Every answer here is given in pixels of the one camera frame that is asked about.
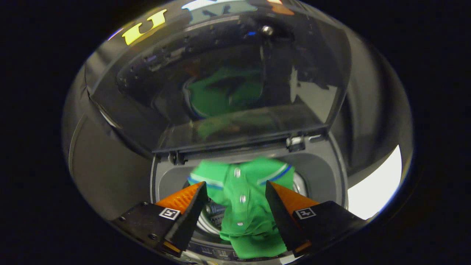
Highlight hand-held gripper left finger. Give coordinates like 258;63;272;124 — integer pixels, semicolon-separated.
112;181;209;257

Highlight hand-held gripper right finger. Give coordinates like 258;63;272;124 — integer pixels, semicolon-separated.
265;180;368;258

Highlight green polo shirt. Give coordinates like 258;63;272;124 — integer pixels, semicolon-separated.
188;158;295;259

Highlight grey washing machine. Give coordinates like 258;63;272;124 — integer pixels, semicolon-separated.
149;132;350;264

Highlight dark washing machine lid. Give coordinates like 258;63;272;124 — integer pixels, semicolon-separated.
85;7;350;155

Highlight white paper sheet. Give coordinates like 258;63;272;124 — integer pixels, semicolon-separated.
347;145;403;220

